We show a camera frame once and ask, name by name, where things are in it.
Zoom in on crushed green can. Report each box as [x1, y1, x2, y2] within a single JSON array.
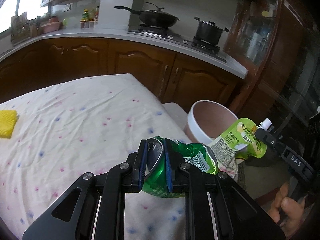
[[142, 136, 219, 198]]

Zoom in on green juice pouch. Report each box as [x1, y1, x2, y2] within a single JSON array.
[[208, 118, 272, 178]]

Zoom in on pink white trash bin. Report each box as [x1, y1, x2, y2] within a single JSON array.
[[184, 100, 238, 145]]

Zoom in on right hand of person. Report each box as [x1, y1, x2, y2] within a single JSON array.
[[268, 182, 318, 239]]

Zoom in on floral white tablecloth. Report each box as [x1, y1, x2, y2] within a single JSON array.
[[1, 74, 189, 238]]

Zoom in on wooden lower cabinets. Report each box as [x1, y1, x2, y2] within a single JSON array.
[[1, 37, 242, 111]]

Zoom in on gas stove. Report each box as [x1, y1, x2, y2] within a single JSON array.
[[128, 24, 227, 63]]

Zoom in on glass door wooden cabinet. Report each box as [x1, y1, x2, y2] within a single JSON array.
[[224, 0, 319, 126]]

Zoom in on yellow sponge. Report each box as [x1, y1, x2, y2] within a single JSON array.
[[0, 110, 17, 139]]

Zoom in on black stock pot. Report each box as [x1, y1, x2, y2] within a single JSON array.
[[194, 17, 229, 45]]

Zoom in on black wok with lid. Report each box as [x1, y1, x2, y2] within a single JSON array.
[[114, 2, 180, 29]]

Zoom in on condiment bottles group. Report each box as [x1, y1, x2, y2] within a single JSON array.
[[80, 6, 99, 29]]

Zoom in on pink basin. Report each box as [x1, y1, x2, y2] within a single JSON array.
[[42, 16, 61, 34]]

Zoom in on window frame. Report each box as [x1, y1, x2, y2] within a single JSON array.
[[1, 0, 48, 33]]

